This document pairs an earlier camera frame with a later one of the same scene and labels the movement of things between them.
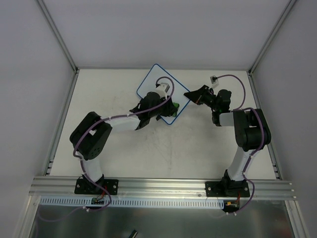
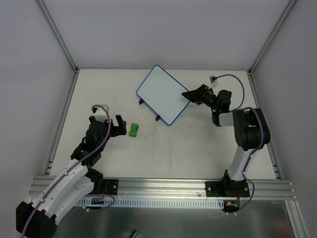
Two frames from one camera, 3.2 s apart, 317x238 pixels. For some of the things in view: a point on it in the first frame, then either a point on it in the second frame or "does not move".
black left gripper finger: (171, 108) -> (122, 125)
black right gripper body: (202, 95) does not move
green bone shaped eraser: (177, 105) -> (133, 128)
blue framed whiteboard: (148, 85) does not move
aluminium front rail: (266, 188) does not move
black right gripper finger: (198, 95) does not move
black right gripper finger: (205, 101) does not move
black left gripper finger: (142, 122) -> (92, 119)
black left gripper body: (166, 108) -> (109, 125)
